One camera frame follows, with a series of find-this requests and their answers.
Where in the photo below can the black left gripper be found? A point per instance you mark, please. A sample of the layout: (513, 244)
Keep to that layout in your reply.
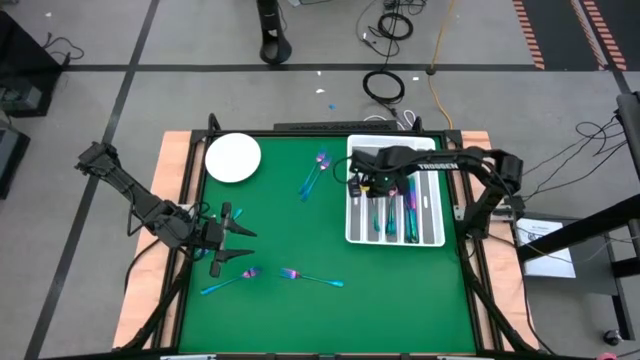
(212, 235)

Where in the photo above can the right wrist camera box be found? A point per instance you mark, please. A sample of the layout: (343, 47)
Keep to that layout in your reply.
(354, 187)

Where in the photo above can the iridescent rainbow spoon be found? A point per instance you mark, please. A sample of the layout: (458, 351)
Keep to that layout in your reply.
(394, 220)
(389, 222)

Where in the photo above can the black cabinet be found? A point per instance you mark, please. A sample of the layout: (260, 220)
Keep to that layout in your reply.
(20, 60)

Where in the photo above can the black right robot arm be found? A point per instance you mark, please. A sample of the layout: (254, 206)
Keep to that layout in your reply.
(470, 160)

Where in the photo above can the black equipment case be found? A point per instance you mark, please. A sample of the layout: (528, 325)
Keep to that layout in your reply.
(10, 160)

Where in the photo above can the black caster wheel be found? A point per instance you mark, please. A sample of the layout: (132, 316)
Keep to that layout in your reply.
(611, 337)

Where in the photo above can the white round plate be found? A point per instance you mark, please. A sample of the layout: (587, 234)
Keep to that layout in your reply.
(233, 157)

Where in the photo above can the black diagonal beam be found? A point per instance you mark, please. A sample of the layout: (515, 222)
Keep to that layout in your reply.
(575, 232)

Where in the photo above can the black upright post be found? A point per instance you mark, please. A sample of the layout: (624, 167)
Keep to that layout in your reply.
(631, 125)

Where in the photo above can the black metal table frame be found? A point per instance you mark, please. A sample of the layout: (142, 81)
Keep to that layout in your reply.
(200, 135)

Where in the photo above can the white paper sheet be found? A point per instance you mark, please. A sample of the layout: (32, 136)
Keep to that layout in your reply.
(550, 262)

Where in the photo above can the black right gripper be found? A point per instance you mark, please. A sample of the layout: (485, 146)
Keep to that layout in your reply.
(382, 167)

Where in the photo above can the white cutlery tray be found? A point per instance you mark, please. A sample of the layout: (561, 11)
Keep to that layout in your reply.
(435, 235)

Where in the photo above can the black pedestal stand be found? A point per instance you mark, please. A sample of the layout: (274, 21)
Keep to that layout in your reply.
(268, 15)

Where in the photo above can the green table mat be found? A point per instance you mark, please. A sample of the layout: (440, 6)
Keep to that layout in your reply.
(400, 300)

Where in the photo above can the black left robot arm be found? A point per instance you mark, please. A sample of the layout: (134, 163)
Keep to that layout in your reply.
(145, 205)

